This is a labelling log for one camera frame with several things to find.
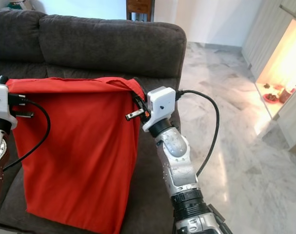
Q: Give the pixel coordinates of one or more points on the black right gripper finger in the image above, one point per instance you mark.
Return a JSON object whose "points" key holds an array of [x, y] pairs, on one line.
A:
{"points": [[140, 101]]}

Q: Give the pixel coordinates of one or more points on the red offering plate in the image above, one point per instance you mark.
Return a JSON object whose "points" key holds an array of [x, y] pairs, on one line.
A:
{"points": [[270, 98]]}

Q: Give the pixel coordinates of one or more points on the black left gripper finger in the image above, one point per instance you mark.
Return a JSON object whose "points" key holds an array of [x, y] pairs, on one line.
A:
{"points": [[2, 79]]}

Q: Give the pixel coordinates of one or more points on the brown wooden drawer chest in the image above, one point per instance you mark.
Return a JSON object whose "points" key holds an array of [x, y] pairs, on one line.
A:
{"points": [[139, 9]]}

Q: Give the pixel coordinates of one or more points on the red pillow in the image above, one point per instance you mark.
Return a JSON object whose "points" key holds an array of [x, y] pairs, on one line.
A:
{"points": [[84, 146]]}

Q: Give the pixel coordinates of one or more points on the dark brown jar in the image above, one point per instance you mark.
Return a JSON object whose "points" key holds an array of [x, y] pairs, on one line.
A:
{"points": [[286, 94]]}

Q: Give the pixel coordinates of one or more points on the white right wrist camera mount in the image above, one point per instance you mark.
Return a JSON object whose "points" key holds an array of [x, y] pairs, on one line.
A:
{"points": [[160, 106]]}

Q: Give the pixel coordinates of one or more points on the grey fabric sofa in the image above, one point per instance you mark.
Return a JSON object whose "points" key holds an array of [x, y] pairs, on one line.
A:
{"points": [[108, 44]]}

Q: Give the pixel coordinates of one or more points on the light wooden wall cabinet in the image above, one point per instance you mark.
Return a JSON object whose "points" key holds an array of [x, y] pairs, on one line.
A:
{"points": [[265, 34]]}

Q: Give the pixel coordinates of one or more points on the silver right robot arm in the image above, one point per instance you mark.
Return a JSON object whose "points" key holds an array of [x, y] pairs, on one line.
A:
{"points": [[182, 165]]}

